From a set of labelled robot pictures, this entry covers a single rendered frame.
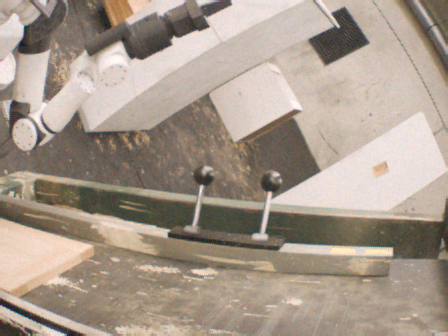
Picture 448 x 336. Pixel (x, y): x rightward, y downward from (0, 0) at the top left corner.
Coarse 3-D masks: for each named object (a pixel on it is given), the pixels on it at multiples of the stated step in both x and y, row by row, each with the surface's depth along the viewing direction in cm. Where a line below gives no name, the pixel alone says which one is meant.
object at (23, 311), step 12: (0, 300) 54; (12, 300) 54; (0, 312) 49; (12, 312) 50; (24, 312) 52; (36, 312) 52; (48, 312) 53; (0, 324) 49; (12, 324) 49; (24, 324) 48; (36, 324) 49; (48, 324) 51; (60, 324) 50; (72, 324) 51
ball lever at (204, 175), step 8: (200, 168) 103; (208, 168) 103; (200, 176) 102; (208, 176) 102; (200, 184) 103; (208, 184) 103; (200, 192) 102; (200, 200) 102; (192, 224) 101; (184, 232) 100; (192, 232) 100; (200, 232) 100
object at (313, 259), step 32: (64, 224) 107; (96, 224) 104; (128, 224) 106; (192, 256) 99; (224, 256) 97; (256, 256) 95; (288, 256) 93; (320, 256) 92; (352, 256) 90; (384, 256) 88
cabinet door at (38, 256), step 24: (0, 240) 91; (24, 240) 94; (48, 240) 95; (72, 240) 98; (0, 264) 78; (24, 264) 80; (48, 264) 82; (72, 264) 88; (0, 288) 68; (24, 288) 72
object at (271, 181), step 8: (264, 176) 99; (272, 176) 99; (280, 176) 100; (264, 184) 99; (272, 184) 99; (280, 184) 99; (272, 192) 100; (264, 208) 99; (264, 216) 98; (264, 224) 98; (264, 232) 97; (256, 240) 96; (264, 240) 96
